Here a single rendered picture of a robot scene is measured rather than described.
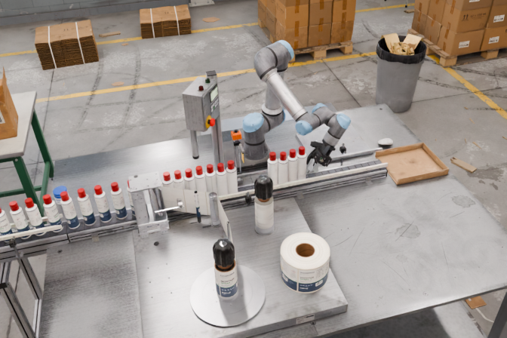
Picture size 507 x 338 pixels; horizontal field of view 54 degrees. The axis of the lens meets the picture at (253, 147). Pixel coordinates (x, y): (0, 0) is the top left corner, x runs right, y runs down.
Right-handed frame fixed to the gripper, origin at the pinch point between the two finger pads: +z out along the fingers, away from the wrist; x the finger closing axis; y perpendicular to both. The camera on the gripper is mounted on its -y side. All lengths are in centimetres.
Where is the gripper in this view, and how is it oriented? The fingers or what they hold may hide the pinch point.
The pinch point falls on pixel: (308, 170)
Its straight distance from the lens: 261.3
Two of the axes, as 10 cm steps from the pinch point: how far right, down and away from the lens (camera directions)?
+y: 2.6, 5.6, -7.9
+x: 8.5, 2.5, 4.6
